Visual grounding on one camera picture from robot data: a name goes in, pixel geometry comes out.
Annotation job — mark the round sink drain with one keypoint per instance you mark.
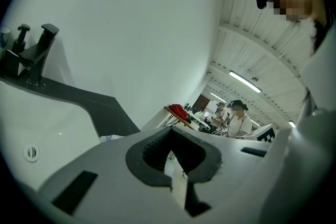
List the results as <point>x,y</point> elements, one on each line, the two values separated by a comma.
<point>31,152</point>

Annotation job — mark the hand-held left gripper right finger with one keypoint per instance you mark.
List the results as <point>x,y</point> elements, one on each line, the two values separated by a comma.
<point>231,165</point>

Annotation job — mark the white cup with blue mark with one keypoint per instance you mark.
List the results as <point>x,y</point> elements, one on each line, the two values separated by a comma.
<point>4,39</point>

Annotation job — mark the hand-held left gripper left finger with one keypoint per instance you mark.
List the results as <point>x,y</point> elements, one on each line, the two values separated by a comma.
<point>118,191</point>

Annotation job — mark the long ceiling light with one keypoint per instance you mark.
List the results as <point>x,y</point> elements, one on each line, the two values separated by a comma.
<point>245,81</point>
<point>218,97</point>

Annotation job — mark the red bag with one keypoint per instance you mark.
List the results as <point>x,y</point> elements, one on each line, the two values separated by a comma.
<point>179,111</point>

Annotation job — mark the person's white navy shirt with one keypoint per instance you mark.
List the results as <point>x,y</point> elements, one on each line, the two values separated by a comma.
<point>315,139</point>

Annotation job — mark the wooden shelf table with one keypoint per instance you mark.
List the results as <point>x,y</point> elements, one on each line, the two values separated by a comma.
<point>181,120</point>

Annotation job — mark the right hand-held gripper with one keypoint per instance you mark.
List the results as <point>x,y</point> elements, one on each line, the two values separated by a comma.
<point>265,135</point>

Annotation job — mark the white sink basin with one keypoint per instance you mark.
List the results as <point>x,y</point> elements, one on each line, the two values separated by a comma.
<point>47,123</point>

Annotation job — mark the black faucet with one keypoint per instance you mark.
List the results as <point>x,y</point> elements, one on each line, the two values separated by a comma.
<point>39,57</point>

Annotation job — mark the white wet wipe pack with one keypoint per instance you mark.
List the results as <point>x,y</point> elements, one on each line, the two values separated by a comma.
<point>110,138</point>

